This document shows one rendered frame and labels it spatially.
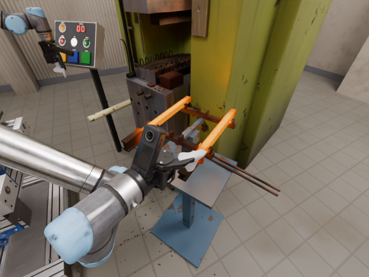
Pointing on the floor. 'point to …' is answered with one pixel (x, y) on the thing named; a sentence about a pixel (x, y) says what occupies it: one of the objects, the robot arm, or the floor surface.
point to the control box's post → (105, 107)
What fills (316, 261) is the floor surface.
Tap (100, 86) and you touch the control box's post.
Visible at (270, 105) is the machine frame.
